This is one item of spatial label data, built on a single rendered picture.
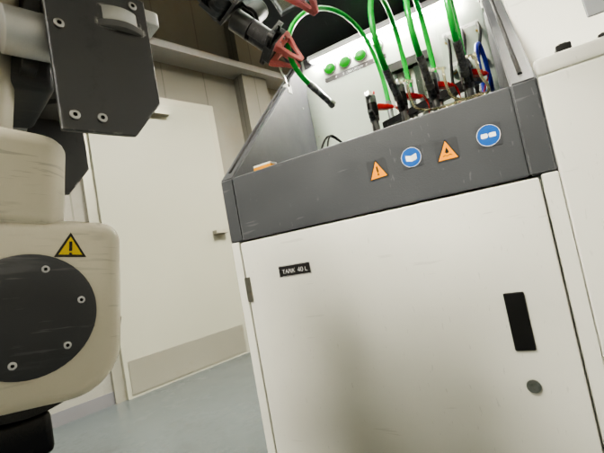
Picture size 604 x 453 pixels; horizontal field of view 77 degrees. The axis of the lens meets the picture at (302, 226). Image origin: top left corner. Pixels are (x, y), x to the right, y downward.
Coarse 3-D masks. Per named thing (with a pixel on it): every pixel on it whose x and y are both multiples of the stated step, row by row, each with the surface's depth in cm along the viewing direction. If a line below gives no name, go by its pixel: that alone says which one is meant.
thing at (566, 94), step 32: (512, 0) 89; (544, 0) 85; (576, 0) 82; (544, 32) 84; (576, 32) 81; (544, 96) 63; (576, 96) 61; (576, 128) 61; (576, 160) 61; (576, 192) 61; (576, 224) 62
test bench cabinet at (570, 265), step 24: (552, 192) 63; (360, 216) 81; (552, 216) 63; (240, 264) 95; (576, 264) 62; (240, 288) 95; (576, 288) 62; (576, 312) 62; (576, 336) 64; (600, 360) 61; (264, 384) 93; (600, 384) 61; (264, 408) 93; (600, 408) 61; (264, 432) 93; (600, 432) 61
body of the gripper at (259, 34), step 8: (256, 24) 96; (280, 24) 95; (248, 32) 96; (256, 32) 96; (264, 32) 96; (272, 32) 94; (248, 40) 98; (256, 40) 97; (264, 40) 96; (272, 40) 98; (264, 48) 97
